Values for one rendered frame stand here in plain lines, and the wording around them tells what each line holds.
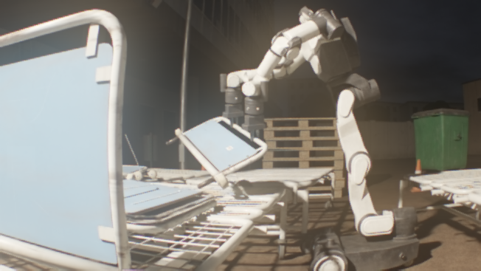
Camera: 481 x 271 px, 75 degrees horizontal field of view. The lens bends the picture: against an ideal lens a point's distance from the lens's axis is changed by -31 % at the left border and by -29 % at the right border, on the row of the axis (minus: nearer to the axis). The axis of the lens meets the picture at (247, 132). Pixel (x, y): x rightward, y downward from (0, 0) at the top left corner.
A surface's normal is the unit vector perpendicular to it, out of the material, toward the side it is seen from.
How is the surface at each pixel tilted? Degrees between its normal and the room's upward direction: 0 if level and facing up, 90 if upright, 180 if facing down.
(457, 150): 94
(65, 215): 90
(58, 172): 90
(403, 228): 90
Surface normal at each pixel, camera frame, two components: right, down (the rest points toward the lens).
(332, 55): 0.12, 0.07
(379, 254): -0.14, -0.04
